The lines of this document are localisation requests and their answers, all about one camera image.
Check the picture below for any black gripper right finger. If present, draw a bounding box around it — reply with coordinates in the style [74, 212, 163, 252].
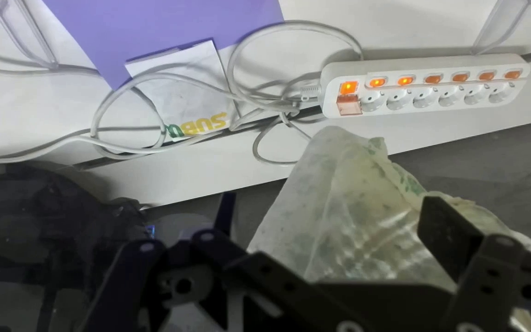
[415, 193, 485, 286]

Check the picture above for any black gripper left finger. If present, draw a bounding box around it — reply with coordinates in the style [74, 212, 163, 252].
[214, 190, 240, 241]

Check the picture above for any white patterned cloth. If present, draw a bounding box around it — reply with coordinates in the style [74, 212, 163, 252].
[246, 125, 531, 332]

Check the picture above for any clear acrylic panel foot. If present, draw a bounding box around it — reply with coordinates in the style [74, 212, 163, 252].
[471, 0, 531, 57]
[0, 0, 63, 70]

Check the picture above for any white printed paper slip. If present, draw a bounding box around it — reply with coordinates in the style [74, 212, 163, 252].
[124, 37, 248, 147]

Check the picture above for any white power strip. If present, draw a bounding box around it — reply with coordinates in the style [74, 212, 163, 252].
[318, 51, 531, 120]

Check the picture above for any purple paper sheet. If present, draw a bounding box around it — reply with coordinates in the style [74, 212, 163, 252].
[43, 0, 284, 90]

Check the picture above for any white power strip cable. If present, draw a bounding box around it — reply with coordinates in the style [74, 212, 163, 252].
[224, 18, 366, 166]

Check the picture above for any long white cable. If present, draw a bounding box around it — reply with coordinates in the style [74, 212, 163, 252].
[0, 42, 308, 166]

